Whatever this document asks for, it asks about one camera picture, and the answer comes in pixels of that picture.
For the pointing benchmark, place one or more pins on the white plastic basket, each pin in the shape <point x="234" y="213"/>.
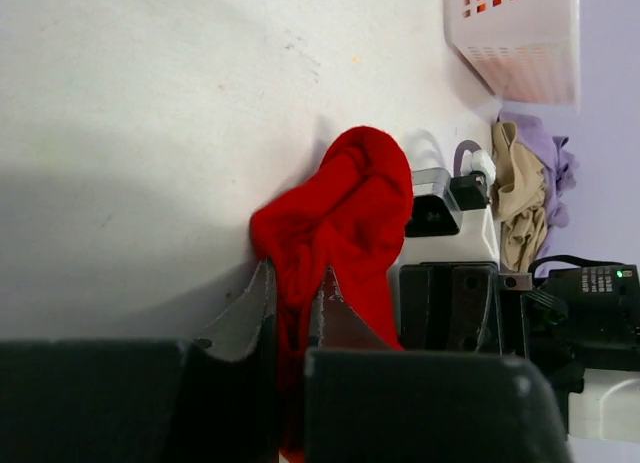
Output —
<point x="527" y="51"/>

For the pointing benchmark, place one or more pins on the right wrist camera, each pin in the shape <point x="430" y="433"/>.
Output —
<point x="451" y="220"/>

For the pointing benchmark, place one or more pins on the beige t-shirt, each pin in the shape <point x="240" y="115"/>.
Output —
<point x="519" y="193"/>

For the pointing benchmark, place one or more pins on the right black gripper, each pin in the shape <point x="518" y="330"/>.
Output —
<point x="564" y="313"/>

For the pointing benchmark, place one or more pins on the purple t-shirt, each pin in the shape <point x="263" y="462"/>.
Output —
<point x="558" y="164"/>

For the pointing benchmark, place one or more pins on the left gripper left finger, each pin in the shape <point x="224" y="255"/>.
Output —
<point x="207" y="399"/>

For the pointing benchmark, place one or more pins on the red t-shirt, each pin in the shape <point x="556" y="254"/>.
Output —
<point x="349" y="216"/>

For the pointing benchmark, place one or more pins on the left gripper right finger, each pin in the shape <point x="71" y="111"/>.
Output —
<point x="365" y="402"/>

